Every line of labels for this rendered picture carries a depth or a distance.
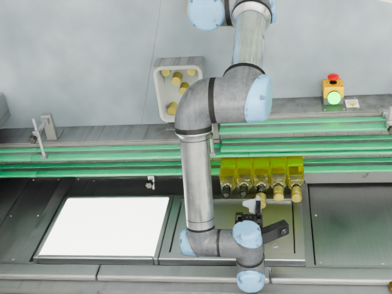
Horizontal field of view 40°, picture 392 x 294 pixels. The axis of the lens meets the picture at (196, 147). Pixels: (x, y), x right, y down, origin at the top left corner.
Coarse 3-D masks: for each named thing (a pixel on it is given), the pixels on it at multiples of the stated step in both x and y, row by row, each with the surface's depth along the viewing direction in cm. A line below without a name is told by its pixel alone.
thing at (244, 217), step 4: (236, 212) 168; (240, 212) 167; (236, 216) 166; (240, 216) 167; (244, 216) 167; (248, 216) 167; (252, 216) 167; (256, 216) 165; (236, 220) 164; (240, 220) 164; (252, 220) 164; (256, 220) 164; (260, 220) 163; (260, 224) 163; (260, 228) 163
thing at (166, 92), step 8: (160, 72) 199; (184, 72) 200; (200, 72) 191; (160, 80) 199; (168, 80) 203; (184, 80) 202; (192, 80) 201; (160, 88) 199; (168, 88) 204; (176, 88) 204; (160, 96) 200; (168, 96) 206; (176, 96) 206; (160, 104) 200; (168, 104) 208; (160, 112) 202; (168, 120) 204
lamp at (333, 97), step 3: (333, 90) 191; (330, 93) 190; (333, 93) 189; (336, 93) 189; (327, 96) 192; (330, 96) 189; (333, 96) 189; (336, 96) 189; (339, 96) 189; (330, 99) 190; (333, 99) 189; (336, 99) 189; (339, 99) 190; (330, 102) 190; (333, 102) 190; (336, 102) 190
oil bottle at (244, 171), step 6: (240, 162) 191; (246, 162) 191; (252, 162) 191; (240, 168) 188; (246, 168) 188; (252, 168) 188; (240, 174) 185; (246, 174) 185; (252, 174) 185; (240, 180) 184; (246, 180) 184; (252, 180) 185; (252, 186) 186
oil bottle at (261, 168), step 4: (256, 160) 192; (260, 160) 191; (264, 160) 191; (268, 160) 191; (256, 164) 190; (260, 164) 189; (264, 164) 189; (268, 164) 189; (256, 168) 188; (260, 168) 187; (264, 168) 187; (268, 168) 187; (256, 172) 186; (260, 172) 185; (264, 172) 185; (268, 172) 185; (256, 176) 184; (260, 176) 184; (264, 176) 183; (268, 176) 184; (256, 180) 183; (260, 180) 183; (264, 180) 183; (268, 180) 183; (256, 184) 184; (268, 184) 184; (256, 188) 185
